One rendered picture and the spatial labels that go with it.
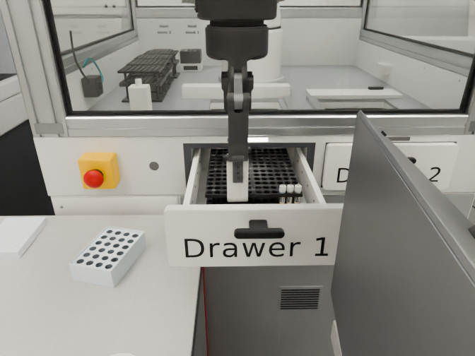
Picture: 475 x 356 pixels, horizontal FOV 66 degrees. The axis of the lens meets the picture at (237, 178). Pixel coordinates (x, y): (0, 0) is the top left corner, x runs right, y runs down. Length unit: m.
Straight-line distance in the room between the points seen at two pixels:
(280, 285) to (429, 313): 0.77
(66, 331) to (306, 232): 0.40
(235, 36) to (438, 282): 0.31
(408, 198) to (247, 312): 0.83
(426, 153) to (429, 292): 0.64
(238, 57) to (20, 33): 0.53
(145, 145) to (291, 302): 0.59
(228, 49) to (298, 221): 0.29
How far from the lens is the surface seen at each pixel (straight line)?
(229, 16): 0.42
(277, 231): 0.55
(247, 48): 0.43
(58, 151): 0.91
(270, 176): 0.73
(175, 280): 0.70
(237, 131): 0.44
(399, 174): 0.36
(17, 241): 0.87
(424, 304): 0.31
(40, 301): 0.73
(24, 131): 1.61
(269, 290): 1.05
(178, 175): 0.86
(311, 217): 0.58
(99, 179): 0.82
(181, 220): 0.58
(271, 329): 1.16
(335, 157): 0.84
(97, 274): 0.71
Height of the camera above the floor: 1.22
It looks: 26 degrees down
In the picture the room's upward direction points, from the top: straight up
